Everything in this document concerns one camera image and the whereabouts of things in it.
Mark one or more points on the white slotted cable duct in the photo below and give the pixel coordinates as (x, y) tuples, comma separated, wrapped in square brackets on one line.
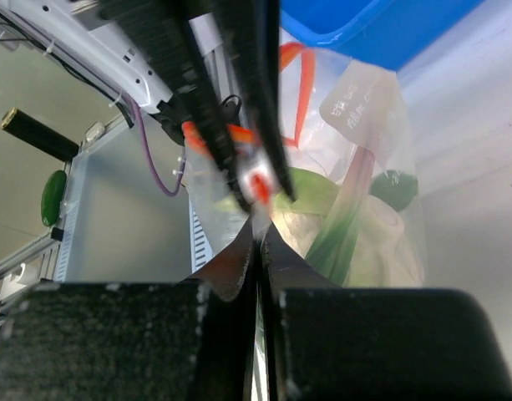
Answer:
[(69, 216)]

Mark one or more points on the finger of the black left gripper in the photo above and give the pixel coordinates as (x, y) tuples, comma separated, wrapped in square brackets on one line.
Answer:
[(161, 31), (251, 34)]

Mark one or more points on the green round button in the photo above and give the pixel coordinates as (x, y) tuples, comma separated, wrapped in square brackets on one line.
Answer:
[(52, 197)]

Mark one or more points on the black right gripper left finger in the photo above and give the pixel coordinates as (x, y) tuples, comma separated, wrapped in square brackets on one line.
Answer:
[(191, 340)]

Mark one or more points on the green lettuce leaf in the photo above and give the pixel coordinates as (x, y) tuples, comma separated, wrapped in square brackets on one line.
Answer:
[(315, 194)]

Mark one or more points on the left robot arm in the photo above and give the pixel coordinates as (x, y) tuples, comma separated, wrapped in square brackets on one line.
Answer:
[(82, 35)]

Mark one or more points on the blue plastic bin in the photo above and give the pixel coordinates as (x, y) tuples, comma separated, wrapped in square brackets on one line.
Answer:
[(388, 33)]

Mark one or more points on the black cylinder with brass tip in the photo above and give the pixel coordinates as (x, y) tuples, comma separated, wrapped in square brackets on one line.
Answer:
[(31, 131)]

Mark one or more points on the green onion stalk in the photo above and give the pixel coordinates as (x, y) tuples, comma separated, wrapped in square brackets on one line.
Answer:
[(331, 252)]

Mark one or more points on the clear zip top bag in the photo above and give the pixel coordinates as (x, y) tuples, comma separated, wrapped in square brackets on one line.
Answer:
[(331, 105)]

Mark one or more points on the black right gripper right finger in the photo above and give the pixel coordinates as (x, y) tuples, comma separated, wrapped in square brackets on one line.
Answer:
[(324, 342)]

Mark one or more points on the white cauliflower with leaves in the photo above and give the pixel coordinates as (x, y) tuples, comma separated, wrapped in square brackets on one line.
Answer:
[(383, 257)]

